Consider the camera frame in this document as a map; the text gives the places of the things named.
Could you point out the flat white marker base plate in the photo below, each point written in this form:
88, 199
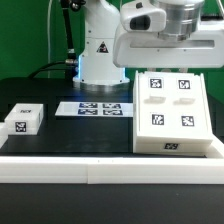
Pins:
94, 109

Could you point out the small white box part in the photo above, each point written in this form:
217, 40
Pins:
25, 119

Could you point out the white cabinet body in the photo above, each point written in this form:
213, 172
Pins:
179, 142

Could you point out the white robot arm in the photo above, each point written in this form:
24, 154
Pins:
96, 69

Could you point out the white U-shaped workspace fence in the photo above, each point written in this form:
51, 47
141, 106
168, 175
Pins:
209, 170

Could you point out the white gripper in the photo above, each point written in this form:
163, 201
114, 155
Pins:
167, 35

